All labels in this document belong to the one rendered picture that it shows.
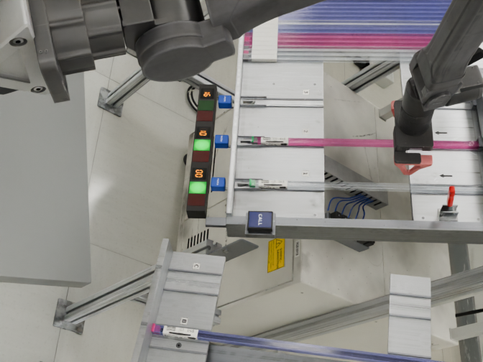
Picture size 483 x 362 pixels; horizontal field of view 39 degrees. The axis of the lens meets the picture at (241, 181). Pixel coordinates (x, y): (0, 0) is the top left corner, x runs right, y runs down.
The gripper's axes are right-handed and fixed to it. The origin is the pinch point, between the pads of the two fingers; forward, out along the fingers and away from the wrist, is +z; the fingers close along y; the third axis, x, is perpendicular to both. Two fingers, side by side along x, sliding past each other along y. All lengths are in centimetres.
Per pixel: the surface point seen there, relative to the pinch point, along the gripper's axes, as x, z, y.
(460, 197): -12.9, 14.3, -2.1
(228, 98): 37.1, 12.5, 21.2
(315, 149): 17.1, 13.9, 8.9
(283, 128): 24.2, 13.8, 14.2
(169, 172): 65, 85, 45
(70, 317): 81, 62, -16
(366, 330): 1, 76, -11
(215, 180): 38.0, 12.2, -0.7
